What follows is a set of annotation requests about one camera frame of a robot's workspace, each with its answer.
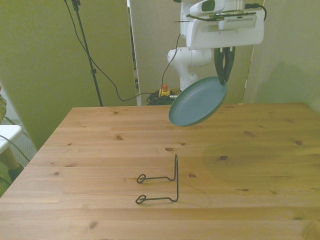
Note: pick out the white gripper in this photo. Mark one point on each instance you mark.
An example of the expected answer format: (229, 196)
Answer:
(225, 37)

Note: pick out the blue round plastic plate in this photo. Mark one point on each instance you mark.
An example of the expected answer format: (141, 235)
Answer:
(197, 102)

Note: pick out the yellow emergency stop button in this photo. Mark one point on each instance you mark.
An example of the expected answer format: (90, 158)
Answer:
(165, 92)

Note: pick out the black tripod stand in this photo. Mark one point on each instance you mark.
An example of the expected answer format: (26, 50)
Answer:
(94, 71)

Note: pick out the white side table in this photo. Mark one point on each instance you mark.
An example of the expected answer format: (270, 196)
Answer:
(8, 132)

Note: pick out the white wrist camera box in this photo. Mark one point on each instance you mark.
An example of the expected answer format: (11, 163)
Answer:
(237, 22)

